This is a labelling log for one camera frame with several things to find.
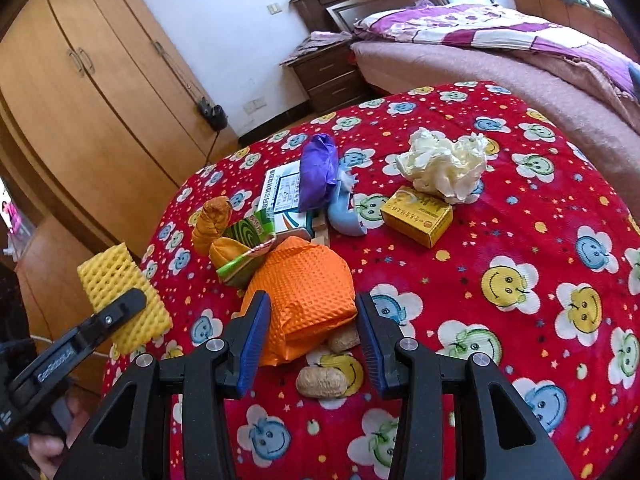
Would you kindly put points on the white and teal paper box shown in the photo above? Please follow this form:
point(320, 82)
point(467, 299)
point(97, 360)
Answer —
point(282, 192)

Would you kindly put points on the dark wooden nightstand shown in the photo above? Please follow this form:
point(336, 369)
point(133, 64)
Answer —
point(325, 80)

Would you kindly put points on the black power strip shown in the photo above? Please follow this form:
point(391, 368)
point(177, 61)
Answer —
point(212, 112)

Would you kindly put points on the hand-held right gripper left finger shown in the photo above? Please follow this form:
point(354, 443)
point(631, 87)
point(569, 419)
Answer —
point(255, 340)

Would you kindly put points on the orange foam bag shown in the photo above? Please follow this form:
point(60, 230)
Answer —
point(310, 285)

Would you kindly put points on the purple and white quilt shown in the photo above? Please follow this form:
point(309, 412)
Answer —
point(500, 25)

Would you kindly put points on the yellow foam fruit net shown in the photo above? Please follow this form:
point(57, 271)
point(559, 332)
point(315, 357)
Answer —
point(105, 270)

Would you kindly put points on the yellow cardboard box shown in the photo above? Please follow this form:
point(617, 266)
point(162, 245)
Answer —
point(415, 212)

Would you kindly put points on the crumpled white paper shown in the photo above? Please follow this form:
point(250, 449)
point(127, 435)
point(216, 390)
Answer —
point(440, 165)

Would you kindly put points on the white wall socket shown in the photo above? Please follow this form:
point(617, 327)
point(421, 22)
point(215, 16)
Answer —
point(255, 105)

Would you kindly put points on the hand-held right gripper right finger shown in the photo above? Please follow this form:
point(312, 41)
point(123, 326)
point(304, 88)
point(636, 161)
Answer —
point(372, 345)

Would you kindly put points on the person's left hand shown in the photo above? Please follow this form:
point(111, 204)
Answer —
point(45, 455)

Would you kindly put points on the green spiral print packet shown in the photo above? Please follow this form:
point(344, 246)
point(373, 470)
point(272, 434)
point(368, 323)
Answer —
point(245, 232)

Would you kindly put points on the pink cloth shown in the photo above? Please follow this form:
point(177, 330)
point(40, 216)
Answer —
point(315, 42)

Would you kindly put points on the purple plastic bag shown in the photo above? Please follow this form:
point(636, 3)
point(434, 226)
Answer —
point(317, 170)

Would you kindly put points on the small wooden block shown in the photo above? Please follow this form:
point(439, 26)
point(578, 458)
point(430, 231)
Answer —
point(320, 232)

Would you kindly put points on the light blue plastic hook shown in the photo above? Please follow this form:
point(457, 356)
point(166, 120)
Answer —
point(342, 215)

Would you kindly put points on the bed with pink sheet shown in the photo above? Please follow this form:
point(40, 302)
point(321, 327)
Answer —
point(450, 65)

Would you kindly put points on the wooden wardrobe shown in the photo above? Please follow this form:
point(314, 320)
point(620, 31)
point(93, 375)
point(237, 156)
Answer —
point(75, 110)

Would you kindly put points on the wooden window cabinet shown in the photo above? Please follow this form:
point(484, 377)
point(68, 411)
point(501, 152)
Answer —
point(560, 17)

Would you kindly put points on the white wall switch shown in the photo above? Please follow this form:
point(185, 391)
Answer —
point(273, 9)

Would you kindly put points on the brown bread roll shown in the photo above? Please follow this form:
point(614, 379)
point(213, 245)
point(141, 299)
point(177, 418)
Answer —
point(210, 222)

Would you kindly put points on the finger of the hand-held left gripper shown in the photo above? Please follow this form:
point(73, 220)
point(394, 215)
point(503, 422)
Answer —
point(127, 305)

